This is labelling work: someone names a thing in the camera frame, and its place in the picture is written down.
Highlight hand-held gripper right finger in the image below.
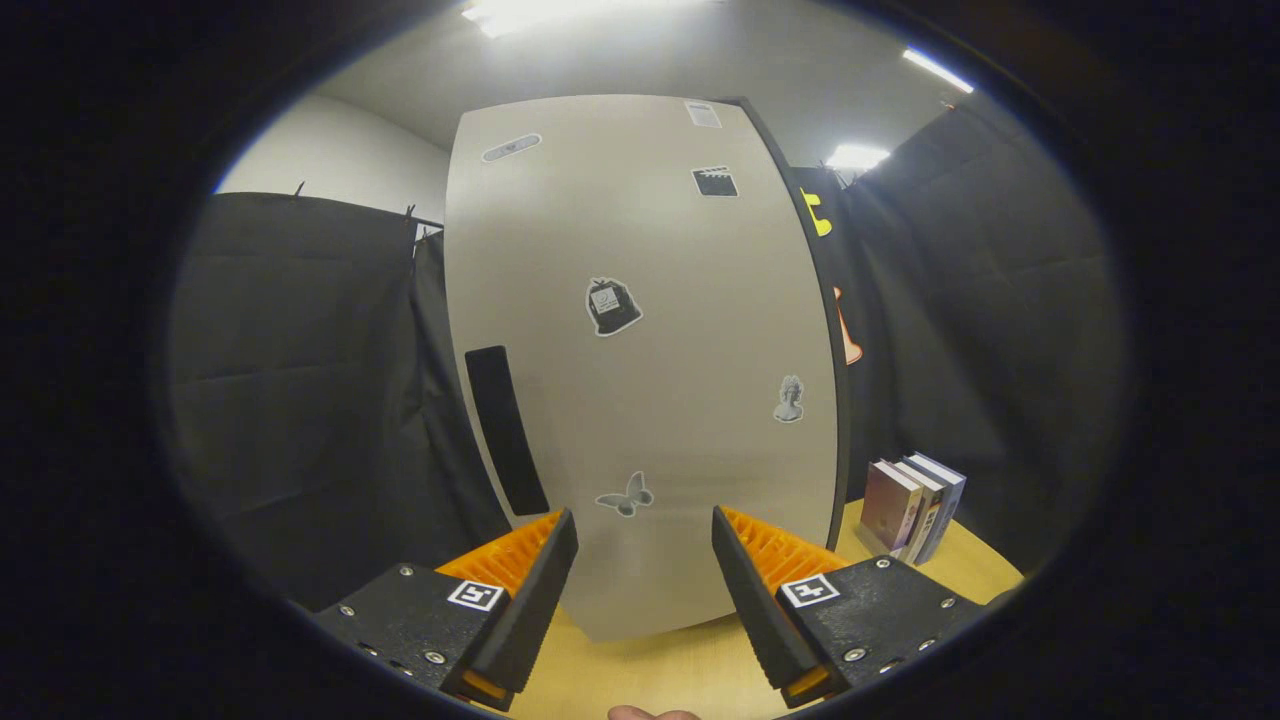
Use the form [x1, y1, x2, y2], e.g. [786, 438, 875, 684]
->
[710, 505, 981, 709]

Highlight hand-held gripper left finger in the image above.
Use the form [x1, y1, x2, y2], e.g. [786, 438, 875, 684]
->
[315, 508, 580, 713]

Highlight black cabinet door handle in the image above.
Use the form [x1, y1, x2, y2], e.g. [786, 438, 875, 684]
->
[464, 345, 551, 518]

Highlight beige cabinet door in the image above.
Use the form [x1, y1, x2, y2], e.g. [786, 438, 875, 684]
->
[443, 94, 841, 642]

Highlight tan spine book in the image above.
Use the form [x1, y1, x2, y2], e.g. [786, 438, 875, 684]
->
[885, 458, 946, 563]

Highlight dark grey cabinet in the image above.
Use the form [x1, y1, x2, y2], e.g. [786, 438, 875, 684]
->
[738, 96, 854, 553]

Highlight blue grey cover book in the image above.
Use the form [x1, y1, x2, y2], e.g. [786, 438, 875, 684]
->
[905, 452, 968, 566]

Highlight black backdrop cloth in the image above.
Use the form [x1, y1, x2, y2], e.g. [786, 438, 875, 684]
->
[165, 100, 1126, 606]

